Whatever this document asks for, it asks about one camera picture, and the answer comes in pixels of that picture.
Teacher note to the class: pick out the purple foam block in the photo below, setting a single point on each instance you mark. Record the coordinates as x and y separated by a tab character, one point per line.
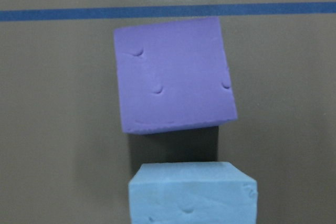
173	76

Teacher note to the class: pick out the brown paper table cover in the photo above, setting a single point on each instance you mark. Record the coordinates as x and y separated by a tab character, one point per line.
65	159

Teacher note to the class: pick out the light blue foam block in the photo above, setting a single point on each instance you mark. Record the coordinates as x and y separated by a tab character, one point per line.
192	192

